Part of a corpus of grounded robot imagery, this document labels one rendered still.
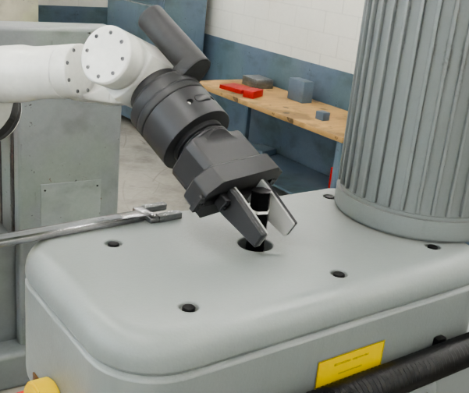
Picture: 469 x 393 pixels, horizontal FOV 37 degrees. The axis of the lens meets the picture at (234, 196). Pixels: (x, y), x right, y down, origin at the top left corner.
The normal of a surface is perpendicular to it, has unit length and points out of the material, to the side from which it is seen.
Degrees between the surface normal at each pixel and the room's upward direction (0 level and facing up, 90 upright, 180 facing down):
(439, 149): 90
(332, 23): 90
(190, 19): 90
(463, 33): 90
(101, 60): 70
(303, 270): 0
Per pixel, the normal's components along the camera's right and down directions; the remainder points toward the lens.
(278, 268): 0.09, -0.94
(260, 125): -0.81, 0.12
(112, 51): -0.43, -0.08
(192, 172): -0.65, 0.19
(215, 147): 0.46, -0.67
